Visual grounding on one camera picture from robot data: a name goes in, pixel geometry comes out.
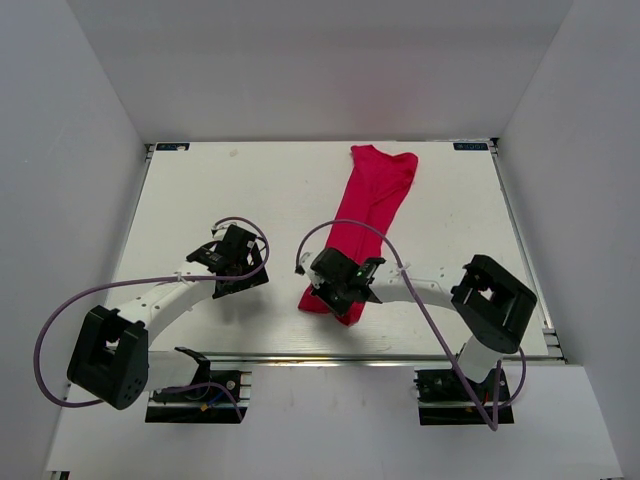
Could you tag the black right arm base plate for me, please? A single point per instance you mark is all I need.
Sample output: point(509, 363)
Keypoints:
point(443, 401)

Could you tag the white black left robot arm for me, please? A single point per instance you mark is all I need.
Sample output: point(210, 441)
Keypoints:
point(112, 358)

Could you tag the red t shirt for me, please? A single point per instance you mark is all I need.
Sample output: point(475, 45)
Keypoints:
point(378, 184)

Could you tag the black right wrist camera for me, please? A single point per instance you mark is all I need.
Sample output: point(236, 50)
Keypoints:
point(368, 268)

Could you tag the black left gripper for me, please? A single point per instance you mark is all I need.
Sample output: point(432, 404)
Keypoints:
point(255, 280)

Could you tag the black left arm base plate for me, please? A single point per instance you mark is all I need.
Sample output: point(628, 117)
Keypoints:
point(207, 405)

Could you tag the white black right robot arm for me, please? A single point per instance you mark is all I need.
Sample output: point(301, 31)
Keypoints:
point(493, 304)

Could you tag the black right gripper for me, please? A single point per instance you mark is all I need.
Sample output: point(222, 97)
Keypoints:
point(320, 292)

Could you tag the aluminium table frame rail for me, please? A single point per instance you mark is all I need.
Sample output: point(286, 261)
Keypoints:
point(554, 349)

